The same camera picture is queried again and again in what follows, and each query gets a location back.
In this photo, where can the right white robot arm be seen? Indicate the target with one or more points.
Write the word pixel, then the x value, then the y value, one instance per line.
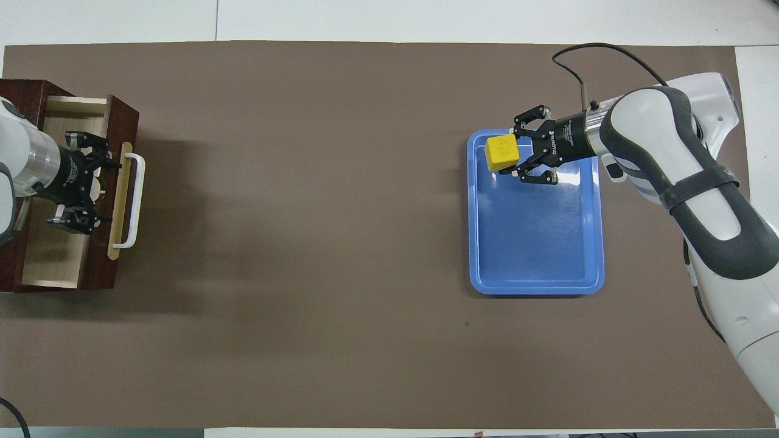
pixel 700 182

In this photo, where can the dark wooden cabinet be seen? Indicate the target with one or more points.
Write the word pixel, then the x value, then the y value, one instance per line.
pixel 18 97

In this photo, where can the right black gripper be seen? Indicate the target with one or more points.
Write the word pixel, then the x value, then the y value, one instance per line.
pixel 563 140

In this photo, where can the yellow cube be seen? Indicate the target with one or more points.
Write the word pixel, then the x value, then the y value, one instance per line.
pixel 502 152

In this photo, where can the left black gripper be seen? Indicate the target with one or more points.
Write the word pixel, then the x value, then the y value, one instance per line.
pixel 73 179

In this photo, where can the dark wooden drawer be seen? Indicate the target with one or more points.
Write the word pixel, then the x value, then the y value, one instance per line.
pixel 97 267

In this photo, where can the blue plastic tray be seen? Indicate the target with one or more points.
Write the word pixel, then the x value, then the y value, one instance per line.
pixel 535 243

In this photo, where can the brown table mat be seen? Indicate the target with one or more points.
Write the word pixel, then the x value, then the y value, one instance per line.
pixel 304 243

